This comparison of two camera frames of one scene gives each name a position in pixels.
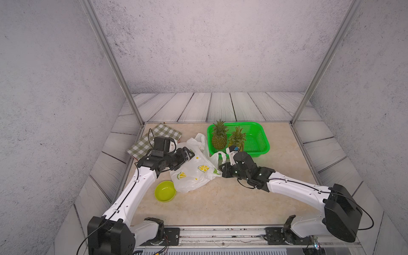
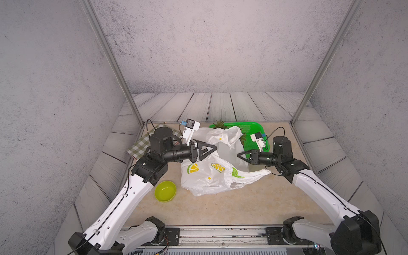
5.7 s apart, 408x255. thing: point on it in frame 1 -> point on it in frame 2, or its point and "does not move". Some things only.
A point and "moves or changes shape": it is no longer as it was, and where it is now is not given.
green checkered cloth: x=139 y=149 does not move
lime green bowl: x=165 y=191 does not move
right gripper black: x=226 y=172 -> x=254 y=156
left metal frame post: x=88 y=7 does not move
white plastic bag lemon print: x=202 y=168 moves or changes shape
